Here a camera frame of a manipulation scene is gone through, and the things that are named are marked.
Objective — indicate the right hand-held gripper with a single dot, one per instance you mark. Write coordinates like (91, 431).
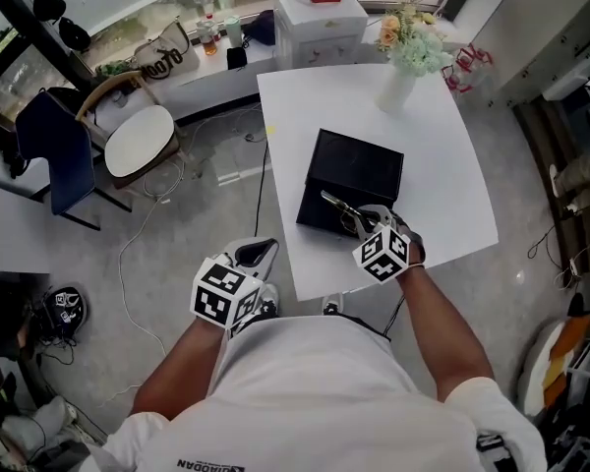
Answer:
(381, 256)

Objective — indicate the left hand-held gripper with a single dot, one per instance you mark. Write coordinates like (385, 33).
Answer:
(221, 293)

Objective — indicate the black box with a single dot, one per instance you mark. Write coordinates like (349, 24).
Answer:
(354, 165)

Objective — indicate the person's right forearm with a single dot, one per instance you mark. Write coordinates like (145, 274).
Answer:
(447, 342)

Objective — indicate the person's left forearm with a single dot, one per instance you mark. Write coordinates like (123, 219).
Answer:
(177, 371)

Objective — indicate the white table with black legs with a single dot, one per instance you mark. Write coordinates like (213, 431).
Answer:
(442, 180)

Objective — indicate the person's right white shoe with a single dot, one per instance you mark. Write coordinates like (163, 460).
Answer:
(332, 305)

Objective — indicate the white vase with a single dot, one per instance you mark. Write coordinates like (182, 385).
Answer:
(395, 91)

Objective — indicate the person's white t-shirt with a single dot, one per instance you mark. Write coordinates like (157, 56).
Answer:
(314, 401)

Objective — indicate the wooden chair white seat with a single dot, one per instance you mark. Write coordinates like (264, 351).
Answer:
(137, 140)

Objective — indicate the white window bench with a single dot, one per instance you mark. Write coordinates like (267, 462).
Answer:
(211, 91)

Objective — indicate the pastel flower bouquet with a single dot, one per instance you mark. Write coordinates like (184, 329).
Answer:
(418, 42)

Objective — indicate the small black pouch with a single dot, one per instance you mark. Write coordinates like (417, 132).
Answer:
(237, 58)

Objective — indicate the black tray with grippers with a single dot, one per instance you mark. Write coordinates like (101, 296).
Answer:
(66, 308)

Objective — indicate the beige tote bag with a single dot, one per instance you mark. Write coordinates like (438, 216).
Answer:
(169, 54)

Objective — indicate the amber drink jar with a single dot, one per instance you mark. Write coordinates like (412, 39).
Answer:
(208, 40)

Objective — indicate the dark purple bag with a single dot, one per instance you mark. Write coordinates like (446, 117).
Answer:
(260, 27)

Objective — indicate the white and orange cushion seat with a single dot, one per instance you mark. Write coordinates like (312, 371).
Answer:
(541, 362)

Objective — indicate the pale green tumbler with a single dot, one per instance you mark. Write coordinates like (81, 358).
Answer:
(233, 31)

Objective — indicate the blue chair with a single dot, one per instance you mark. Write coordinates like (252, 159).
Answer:
(59, 160)

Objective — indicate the white locker cabinet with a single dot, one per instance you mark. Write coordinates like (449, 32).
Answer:
(536, 17)

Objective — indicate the black bag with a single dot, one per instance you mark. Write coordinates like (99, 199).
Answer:
(12, 158)

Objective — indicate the black cap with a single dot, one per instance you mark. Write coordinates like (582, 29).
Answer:
(75, 35)
(49, 4)

